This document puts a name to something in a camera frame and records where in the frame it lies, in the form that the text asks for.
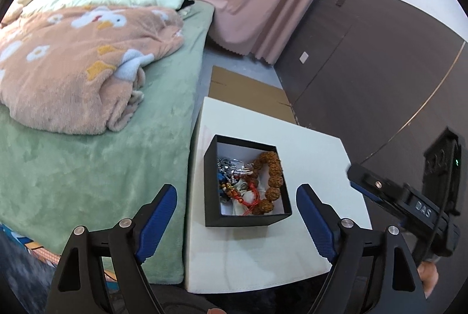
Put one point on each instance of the black jewelry box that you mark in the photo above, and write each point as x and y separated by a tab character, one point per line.
248	220

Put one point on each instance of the flat cardboard sheet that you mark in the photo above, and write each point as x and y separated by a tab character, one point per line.
241	87

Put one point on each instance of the dark cloth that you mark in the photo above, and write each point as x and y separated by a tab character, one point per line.
256	301

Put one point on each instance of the blue flower beaded ornament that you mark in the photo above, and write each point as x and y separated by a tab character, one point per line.
220	178

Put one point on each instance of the peach printed blanket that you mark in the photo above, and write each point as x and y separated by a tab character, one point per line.
55	80

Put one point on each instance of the white wall switch plate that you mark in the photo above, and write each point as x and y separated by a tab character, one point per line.
304	57

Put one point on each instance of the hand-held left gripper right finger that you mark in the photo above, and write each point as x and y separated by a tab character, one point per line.
314	219

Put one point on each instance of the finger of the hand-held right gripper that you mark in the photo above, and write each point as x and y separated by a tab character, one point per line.
369	195
376	184

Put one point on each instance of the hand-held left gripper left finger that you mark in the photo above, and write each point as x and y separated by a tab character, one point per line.
159	215

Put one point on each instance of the patterned mattress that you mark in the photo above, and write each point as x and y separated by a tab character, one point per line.
22	241

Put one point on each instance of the person's right hand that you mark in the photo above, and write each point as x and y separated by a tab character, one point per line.
428	277

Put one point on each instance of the dark fuzzy rug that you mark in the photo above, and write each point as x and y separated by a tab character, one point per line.
22	277

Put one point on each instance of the green bed sheet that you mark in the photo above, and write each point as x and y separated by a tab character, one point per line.
109	160

